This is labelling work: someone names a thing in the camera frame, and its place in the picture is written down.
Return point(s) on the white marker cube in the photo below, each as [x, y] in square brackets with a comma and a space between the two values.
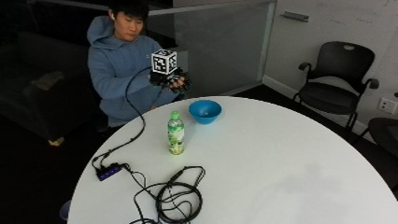
[165, 61]

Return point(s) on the blue plastic bowl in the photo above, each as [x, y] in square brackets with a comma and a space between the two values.
[206, 112]

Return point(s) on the glass partition panel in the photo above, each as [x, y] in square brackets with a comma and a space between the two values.
[224, 49]

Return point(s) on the green drink bottle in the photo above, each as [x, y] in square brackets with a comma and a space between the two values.
[177, 135]

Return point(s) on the the person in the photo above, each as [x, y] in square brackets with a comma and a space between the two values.
[117, 62]

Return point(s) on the grey cloth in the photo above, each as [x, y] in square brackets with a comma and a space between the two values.
[47, 80]

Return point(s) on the dark sofa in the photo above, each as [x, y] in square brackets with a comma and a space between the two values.
[46, 102]

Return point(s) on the black hub with blue lights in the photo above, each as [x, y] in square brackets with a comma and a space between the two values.
[109, 172]

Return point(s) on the black office chair with armrests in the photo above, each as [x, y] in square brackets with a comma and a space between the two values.
[332, 96]

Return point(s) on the black chair seat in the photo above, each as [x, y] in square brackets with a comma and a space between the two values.
[386, 132]

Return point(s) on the white wall socket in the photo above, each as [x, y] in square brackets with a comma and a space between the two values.
[388, 105]

